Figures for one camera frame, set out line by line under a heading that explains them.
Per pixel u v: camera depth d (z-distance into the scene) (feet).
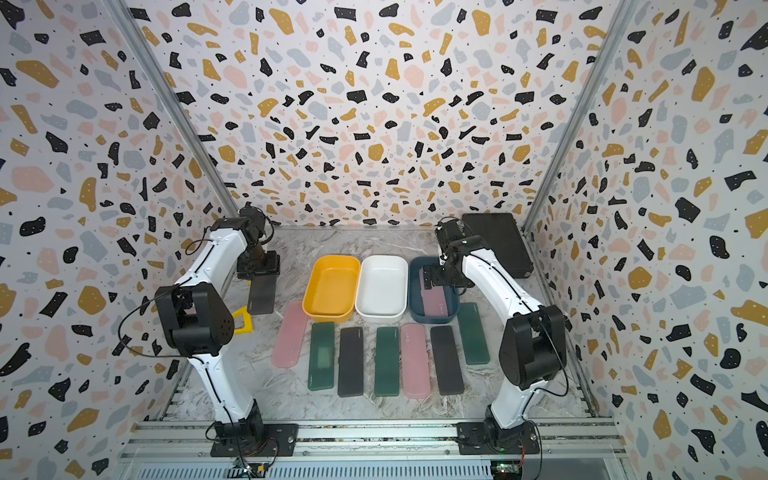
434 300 3.27
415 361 2.82
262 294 2.89
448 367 2.79
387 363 2.81
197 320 1.70
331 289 3.31
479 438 2.42
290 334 3.04
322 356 2.86
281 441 2.41
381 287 3.40
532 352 1.53
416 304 3.27
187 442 2.45
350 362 2.81
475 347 2.96
